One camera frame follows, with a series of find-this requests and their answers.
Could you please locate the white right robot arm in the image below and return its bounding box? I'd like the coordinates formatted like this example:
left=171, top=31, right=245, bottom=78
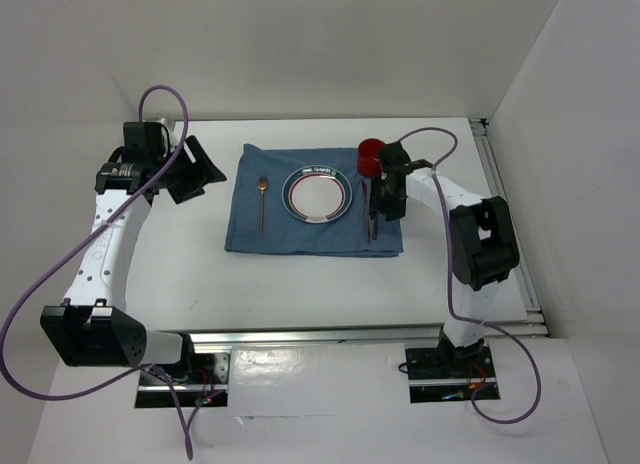
left=357, top=139, right=520, bottom=376

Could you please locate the copper fork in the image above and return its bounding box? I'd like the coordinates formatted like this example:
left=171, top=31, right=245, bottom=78
left=258, top=175, right=269, bottom=239

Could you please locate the aluminium right side rail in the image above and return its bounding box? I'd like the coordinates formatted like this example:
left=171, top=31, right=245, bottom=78
left=469, top=118, right=550, bottom=339

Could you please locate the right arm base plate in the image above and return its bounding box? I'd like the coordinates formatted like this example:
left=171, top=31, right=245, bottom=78
left=397, top=346, right=500, bottom=404

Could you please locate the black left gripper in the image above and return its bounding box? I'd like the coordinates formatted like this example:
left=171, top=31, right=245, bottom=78
left=152, top=135, right=226, bottom=205

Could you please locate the blue cloth napkin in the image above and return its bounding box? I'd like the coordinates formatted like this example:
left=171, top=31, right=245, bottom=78
left=224, top=143, right=403, bottom=258

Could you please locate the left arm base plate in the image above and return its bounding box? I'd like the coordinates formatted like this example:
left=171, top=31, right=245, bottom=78
left=134, top=349, right=231, bottom=409

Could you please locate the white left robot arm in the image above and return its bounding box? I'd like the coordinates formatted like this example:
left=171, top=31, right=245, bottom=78
left=40, top=119, right=226, bottom=383

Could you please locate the aluminium front table rail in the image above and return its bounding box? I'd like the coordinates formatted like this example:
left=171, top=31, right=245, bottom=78
left=167, top=325, right=440, bottom=353

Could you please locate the white plate green red rim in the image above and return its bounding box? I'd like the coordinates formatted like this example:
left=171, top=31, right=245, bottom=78
left=281, top=165, right=353, bottom=224

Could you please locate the copper knife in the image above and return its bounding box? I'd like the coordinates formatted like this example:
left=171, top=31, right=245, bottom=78
left=361, top=179, right=372, bottom=244

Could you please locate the red mug black handle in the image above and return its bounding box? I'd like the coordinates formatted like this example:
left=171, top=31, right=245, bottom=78
left=357, top=138, right=386, bottom=179

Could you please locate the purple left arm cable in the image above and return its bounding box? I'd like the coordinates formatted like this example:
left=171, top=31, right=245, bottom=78
left=0, top=84, right=201, bottom=461

